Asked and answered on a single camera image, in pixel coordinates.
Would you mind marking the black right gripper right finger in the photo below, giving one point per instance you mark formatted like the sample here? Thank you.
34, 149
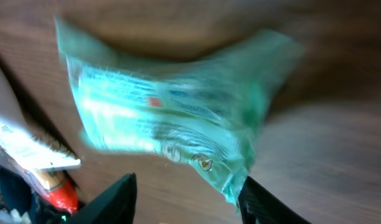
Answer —
258, 206

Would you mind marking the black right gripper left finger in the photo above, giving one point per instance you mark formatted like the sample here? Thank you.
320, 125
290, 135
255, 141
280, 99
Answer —
116, 205

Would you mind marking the orange spaghetti packet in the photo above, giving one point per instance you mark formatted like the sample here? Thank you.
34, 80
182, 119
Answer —
53, 186

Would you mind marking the green wet wipes packet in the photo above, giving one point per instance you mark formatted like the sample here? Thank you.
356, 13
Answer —
205, 113

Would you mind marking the white tube with gold cap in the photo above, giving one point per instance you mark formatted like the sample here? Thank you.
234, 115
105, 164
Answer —
32, 146

